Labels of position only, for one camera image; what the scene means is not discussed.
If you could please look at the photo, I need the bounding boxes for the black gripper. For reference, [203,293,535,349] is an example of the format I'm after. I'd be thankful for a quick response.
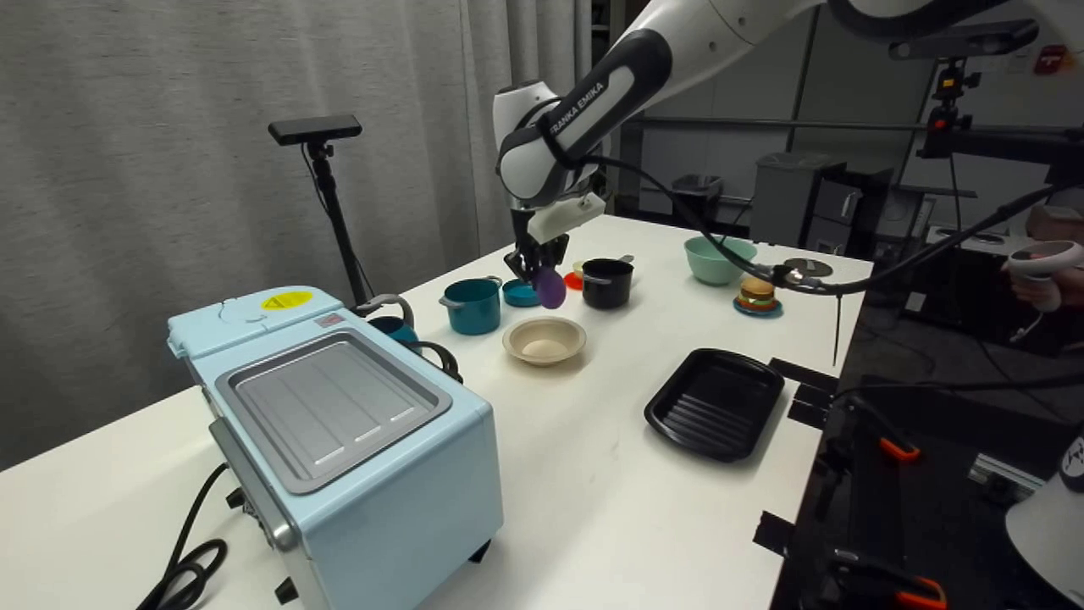
[503,210,570,278]

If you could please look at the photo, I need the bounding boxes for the purple plush toy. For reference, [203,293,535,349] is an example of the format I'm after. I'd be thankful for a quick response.
[535,269,565,310]

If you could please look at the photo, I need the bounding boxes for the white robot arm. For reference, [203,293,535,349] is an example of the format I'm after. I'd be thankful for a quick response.
[492,0,1084,282]

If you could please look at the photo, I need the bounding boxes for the beige bowl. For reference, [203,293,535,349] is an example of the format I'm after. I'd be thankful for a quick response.
[503,320,585,368]

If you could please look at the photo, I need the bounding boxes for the mint green bowl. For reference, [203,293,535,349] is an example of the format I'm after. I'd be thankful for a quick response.
[683,238,756,288]

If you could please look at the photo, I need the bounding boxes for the toy burger on plate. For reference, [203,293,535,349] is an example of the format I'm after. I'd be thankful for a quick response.
[733,274,783,320]

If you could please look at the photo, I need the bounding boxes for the small blue dish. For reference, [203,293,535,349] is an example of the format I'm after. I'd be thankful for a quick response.
[500,282,538,310]

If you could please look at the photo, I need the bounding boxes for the black cup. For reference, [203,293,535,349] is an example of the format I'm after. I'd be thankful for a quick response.
[584,257,634,310]

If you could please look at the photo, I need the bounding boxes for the dark teal mug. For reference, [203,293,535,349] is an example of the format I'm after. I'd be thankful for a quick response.
[366,317,420,349]

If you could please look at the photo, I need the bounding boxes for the black ridged plastic tray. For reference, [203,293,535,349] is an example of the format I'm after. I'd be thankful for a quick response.
[642,349,783,465]

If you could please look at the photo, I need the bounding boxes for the light blue toaster oven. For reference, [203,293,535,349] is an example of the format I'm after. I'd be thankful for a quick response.
[166,286,500,610]

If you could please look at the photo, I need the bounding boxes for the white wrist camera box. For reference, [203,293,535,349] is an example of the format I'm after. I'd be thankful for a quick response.
[527,192,605,243]

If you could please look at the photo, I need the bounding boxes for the teal pot with handles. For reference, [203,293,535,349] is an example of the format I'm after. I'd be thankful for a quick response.
[439,278,500,336]

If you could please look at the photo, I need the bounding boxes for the black camera on stand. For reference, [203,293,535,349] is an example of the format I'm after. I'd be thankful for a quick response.
[266,116,370,307]

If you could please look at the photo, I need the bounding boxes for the orange handled clamp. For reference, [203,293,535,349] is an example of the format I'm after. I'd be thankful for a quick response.
[876,439,920,465]

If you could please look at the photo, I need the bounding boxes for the black power cable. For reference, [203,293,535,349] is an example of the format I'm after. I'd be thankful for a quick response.
[132,459,233,610]

